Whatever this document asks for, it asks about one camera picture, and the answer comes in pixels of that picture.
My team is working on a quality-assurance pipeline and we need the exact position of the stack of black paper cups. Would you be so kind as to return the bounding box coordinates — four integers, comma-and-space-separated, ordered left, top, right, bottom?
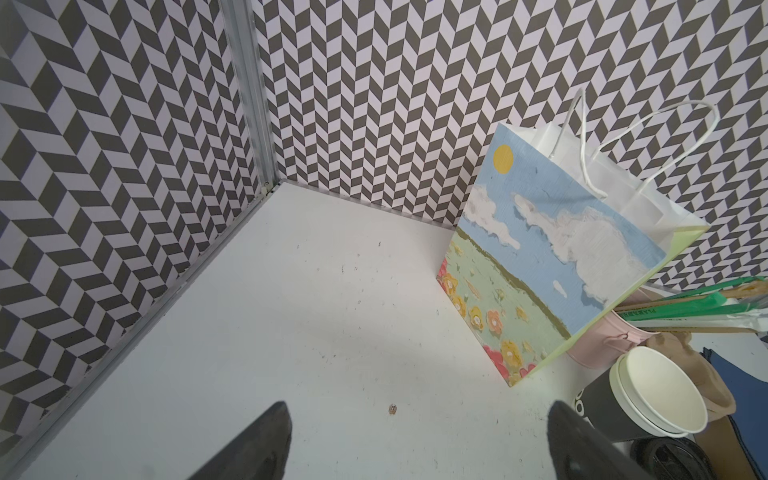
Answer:
573, 346, 708, 443

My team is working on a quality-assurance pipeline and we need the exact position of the illustrated green paper gift bag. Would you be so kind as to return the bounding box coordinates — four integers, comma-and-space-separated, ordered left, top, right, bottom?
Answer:
437, 123, 709, 385

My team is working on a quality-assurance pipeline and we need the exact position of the dark blue napkin stack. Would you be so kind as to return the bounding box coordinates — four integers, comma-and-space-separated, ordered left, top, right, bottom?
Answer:
702, 348, 767, 479

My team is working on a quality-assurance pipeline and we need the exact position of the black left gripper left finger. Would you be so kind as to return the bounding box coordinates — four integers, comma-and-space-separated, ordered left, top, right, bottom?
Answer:
189, 401, 292, 480

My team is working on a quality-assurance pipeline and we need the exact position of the stack of brown cup carriers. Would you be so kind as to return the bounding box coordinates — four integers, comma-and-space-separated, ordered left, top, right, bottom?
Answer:
645, 332, 737, 422

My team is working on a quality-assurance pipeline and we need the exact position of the stack of black cup lids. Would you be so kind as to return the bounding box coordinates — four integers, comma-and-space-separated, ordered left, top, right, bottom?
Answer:
630, 437, 716, 480

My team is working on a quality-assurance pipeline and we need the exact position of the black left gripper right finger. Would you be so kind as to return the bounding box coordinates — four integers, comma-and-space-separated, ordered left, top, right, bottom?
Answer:
547, 401, 651, 480

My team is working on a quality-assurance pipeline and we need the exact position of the pink metal bucket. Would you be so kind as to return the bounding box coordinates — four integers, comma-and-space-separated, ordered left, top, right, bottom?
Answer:
567, 310, 653, 369

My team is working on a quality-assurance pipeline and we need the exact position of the brown cardboard box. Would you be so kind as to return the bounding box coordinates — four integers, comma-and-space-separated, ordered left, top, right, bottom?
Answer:
694, 417, 760, 480

